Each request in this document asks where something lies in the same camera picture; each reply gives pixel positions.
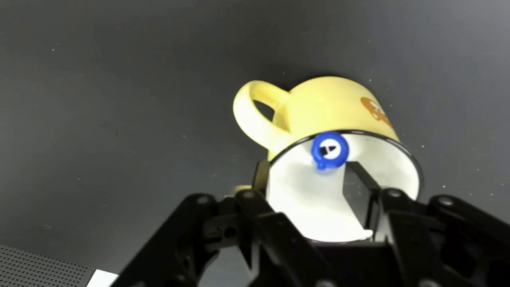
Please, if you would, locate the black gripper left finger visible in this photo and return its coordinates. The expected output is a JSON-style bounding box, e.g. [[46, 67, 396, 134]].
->
[[111, 159, 341, 287]]

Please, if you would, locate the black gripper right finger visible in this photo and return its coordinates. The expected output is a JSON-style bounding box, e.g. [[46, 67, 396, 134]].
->
[[344, 162, 510, 287]]

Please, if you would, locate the blue pen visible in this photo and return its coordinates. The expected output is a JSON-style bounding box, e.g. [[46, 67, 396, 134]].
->
[[310, 132, 350, 170]]

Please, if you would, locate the yellow enamel cup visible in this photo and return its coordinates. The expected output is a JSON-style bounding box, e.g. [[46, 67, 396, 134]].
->
[[232, 76, 422, 242]]

